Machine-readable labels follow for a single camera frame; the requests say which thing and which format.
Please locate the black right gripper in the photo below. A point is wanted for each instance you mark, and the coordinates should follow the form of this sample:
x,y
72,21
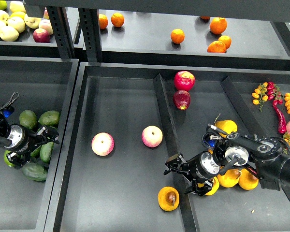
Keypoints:
x,y
199,170

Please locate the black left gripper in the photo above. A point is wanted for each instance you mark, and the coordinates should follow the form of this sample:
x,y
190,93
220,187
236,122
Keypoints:
x,y
24,141

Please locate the dark green avocado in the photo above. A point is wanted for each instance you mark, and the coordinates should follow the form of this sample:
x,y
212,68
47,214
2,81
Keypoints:
x,y
34,171

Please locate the yellow pear brown base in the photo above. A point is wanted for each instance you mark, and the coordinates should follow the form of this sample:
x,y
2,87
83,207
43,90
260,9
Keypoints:
x,y
168,198

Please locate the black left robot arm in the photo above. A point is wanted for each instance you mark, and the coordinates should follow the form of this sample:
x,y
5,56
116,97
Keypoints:
x,y
5,111

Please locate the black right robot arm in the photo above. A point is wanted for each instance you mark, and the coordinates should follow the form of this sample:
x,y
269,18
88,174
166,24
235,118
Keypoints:
x,y
264,158

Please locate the green avocado lower right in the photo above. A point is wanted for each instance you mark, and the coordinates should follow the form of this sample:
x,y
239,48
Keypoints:
x,y
46,152

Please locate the light green avocado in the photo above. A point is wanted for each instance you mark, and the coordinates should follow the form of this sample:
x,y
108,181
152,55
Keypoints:
x,y
6,159

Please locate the yellow pear lower left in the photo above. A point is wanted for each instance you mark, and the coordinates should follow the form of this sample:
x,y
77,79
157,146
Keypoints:
x,y
215,186

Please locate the green avocado top left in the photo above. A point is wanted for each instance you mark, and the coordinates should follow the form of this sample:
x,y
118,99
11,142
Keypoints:
x,y
28,119

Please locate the green avocado top right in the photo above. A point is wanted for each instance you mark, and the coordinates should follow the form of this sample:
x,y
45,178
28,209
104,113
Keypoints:
x,y
50,118

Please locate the yellow pear centre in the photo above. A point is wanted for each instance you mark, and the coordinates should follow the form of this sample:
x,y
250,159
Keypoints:
x,y
230,178

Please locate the yellow pear right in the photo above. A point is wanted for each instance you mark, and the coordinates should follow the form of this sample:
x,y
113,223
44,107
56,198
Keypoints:
x,y
247,181

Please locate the yellow pear with stem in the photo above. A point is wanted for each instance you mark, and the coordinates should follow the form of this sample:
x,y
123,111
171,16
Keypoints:
x,y
227,126

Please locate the pink apple right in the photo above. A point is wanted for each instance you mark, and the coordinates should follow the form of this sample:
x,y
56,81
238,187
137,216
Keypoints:
x,y
152,136

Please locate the pink apple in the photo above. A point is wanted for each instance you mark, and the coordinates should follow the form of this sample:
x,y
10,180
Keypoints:
x,y
152,136
102,144

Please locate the black left tray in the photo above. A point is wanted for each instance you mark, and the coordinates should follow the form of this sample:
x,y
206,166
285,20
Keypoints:
x,y
43,84

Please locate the black tray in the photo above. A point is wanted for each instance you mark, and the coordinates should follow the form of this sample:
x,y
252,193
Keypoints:
x,y
119,192
43,84

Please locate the pink apple left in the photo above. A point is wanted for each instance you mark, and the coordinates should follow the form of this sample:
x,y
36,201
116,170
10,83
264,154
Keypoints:
x,y
102,144

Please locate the dark red apple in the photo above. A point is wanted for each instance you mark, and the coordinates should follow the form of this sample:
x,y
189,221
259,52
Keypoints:
x,y
181,99

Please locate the black centre tray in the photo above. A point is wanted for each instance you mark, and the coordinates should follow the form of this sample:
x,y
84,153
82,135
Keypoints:
x,y
119,192

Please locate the bright red apple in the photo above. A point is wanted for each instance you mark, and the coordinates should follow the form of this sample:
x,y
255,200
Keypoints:
x,y
184,80

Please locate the red chili pepper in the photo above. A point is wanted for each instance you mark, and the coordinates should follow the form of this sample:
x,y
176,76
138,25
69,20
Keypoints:
x,y
281,120

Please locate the orange cherry tomato bunch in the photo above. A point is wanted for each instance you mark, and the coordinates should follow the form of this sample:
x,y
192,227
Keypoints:
x,y
260,95

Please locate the red apple on shelf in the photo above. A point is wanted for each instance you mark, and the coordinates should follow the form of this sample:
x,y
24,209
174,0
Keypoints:
x,y
41,36

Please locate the pale yellow apple front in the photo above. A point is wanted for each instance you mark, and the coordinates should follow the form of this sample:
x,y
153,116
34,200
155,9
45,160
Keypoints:
x,y
9,34

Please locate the red cherry tomato bunch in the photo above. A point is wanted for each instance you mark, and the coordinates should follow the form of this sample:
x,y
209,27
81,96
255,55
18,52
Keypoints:
x,y
274,94

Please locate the pink peach on shelf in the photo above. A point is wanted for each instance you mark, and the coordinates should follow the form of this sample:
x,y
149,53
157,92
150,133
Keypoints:
x,y
46,25

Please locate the pale yellow apple stem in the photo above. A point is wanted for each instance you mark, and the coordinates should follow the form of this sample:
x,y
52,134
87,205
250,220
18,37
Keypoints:
x,y
32,22

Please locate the pale yellow apple middle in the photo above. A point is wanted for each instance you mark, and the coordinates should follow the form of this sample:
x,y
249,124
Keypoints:
x,y
17,23

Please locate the black shelf upright left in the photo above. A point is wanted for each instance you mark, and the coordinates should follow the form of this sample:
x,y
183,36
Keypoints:
x,y
61,29

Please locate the black shelf upright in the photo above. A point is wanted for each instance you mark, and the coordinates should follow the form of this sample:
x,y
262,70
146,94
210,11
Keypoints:
x,y
89,21
61,29

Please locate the front orange on shelf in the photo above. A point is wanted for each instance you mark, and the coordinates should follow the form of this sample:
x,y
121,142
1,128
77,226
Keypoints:
x,y
217,47

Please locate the black shelf upright right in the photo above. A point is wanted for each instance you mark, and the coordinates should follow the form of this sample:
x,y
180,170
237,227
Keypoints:
x,y
89,21

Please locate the orange on shelf left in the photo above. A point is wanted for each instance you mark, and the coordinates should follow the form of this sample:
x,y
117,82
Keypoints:
x,y
103,21

